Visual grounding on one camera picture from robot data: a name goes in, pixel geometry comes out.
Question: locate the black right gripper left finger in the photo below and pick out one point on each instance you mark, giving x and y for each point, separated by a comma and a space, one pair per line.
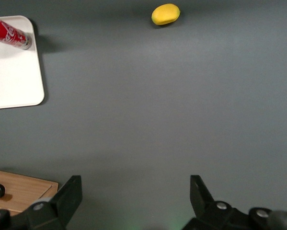
61, 206

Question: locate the red coke bottle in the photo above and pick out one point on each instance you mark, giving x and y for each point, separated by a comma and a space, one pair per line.
6, 33

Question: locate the wooden drawer cabinet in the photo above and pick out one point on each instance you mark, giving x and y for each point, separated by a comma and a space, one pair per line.
26, 189

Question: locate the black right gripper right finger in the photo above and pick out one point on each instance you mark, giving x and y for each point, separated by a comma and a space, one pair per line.
210, 213

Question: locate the beige plastic tray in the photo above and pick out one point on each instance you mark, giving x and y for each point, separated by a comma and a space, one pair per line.
11, 76

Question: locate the wooden drawer front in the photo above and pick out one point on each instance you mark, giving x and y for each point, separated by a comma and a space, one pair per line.
21, 189

